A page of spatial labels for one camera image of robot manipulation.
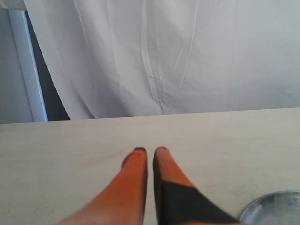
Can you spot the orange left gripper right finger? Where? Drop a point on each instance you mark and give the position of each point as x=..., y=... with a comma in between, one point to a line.
x=178, y=201

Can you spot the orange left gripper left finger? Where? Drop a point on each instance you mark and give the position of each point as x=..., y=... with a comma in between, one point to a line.
x=122, y=202

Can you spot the round silver metal plate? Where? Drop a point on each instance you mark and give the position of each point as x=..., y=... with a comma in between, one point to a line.
x=277, y=208

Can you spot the white backdrop cloth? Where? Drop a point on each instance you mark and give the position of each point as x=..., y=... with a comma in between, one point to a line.
x=117, y=58

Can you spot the white vertical frame post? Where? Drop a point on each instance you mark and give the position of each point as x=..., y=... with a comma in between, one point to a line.
x=28, y=64

